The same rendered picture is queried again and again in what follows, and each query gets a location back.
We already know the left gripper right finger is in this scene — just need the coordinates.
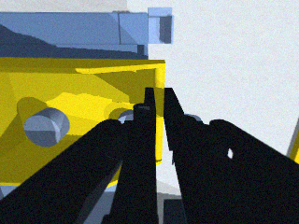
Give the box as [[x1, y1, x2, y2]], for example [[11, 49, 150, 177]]
[[164, 88, 299, 224]]

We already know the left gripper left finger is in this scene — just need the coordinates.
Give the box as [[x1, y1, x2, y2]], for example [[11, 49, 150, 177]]
[[0, 88, 159, 224]]

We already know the grey metal shelf rack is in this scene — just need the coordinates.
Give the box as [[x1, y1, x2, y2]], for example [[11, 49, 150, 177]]
[[0, 7, 174, 60]]

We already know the grey steel disc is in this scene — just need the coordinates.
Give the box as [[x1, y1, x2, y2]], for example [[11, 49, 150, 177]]
[[118, 110, 134, 123]]

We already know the yellow bar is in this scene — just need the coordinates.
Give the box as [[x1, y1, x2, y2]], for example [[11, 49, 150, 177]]
[[290, 131, 299, 163]]

